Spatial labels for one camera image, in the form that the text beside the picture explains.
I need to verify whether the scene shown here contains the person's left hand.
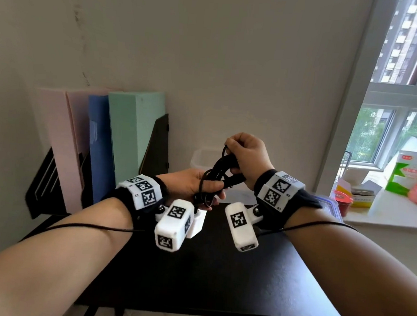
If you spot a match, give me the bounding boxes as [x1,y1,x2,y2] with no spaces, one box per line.
[154,165,227,212]

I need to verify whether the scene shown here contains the person's right hand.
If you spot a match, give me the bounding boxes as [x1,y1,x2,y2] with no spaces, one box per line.
[221,131,278,192]

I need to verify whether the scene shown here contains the black cable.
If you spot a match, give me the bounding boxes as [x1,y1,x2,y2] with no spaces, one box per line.
[192,144,250,213]

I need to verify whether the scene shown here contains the person's left forearm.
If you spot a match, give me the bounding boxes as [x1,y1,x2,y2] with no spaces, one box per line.
[0,188,136,316]

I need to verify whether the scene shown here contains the person's right forearm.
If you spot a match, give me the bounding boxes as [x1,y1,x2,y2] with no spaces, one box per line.
[277,205,417,316]

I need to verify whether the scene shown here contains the clear plastic container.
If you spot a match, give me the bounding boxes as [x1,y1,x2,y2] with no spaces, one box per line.
[189,146,232,173]

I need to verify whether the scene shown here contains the black wristband with marker tags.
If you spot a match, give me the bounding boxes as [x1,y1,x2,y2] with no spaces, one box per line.
[250,168,325,234]
[110,172,170,227]

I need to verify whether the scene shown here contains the black metal bookend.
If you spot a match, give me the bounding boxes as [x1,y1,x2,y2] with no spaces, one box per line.
[138,112,173,178]

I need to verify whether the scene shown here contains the green folder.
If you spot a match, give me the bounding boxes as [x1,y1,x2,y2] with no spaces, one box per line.
[101,88,168,191]

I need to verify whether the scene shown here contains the clear box with blue lid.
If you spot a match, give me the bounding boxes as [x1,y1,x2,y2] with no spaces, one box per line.
[310,193,347,223]

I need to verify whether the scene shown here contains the jar with red lid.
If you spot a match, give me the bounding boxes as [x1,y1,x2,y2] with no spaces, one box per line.
[329,189,354,218]

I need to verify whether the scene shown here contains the blue folder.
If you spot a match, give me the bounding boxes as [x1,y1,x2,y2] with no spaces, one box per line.
[80,94,124,206]

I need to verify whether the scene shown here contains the yellow and white box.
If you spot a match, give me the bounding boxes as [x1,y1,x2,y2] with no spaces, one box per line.
[334,176,384,210]

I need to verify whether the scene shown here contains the light pink folder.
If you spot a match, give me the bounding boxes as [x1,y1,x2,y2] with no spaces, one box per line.
[27,86,93,215]

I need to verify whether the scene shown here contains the green and white carton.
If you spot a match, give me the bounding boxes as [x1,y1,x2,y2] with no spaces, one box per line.
[384,134,417,198]

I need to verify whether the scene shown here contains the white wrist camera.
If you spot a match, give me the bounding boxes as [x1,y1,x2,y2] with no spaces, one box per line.
[152,197,208,255]
[221,201,265,254]

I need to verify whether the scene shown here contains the thin black wire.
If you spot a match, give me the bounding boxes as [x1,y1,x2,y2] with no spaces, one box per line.
[259,216,359,244]
[19,218,147,252]

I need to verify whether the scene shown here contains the metal wire rack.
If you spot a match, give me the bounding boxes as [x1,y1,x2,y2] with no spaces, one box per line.
[336,150,353,184]

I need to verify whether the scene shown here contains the white window frame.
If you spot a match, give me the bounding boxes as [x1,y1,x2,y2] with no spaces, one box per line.
[311,0,417,231]

